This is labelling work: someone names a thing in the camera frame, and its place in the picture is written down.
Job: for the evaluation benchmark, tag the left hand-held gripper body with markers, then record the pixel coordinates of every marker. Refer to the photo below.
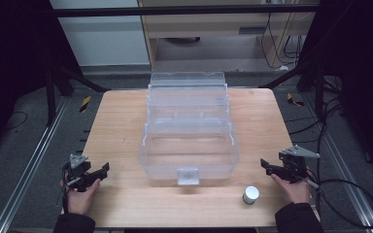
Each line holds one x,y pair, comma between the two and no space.
77,168

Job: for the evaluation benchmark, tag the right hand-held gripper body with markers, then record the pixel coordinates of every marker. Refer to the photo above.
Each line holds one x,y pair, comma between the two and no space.
293,165

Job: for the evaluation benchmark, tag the person's right hand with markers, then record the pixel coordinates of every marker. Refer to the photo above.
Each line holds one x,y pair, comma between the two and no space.
293,191

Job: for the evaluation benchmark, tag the person's left hand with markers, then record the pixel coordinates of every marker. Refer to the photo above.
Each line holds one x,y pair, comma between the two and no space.
79,200

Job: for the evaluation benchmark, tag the small silver can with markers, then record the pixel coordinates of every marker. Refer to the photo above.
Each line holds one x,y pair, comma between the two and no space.
251,194

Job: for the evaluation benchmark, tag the yellow black tape strip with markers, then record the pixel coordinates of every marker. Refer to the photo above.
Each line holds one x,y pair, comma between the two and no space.
294,100
85,104

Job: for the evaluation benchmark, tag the clear plastic tiered storage box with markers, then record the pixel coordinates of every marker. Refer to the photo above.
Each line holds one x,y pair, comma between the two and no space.
187,129

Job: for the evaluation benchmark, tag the black metal stand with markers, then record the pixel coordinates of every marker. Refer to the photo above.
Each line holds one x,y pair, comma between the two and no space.
61,84
311,81

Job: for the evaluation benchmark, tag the white cabinet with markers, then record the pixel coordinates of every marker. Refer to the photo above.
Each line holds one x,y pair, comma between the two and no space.
100,35

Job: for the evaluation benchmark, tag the light wooden desk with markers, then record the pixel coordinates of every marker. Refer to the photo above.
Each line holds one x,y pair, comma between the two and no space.
220,29

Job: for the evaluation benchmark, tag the aluminium floor rail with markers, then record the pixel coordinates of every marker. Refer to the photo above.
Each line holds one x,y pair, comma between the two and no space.
346,168
29,165

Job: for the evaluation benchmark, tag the black horizontal frame bar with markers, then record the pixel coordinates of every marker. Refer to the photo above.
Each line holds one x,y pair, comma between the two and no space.
181,11

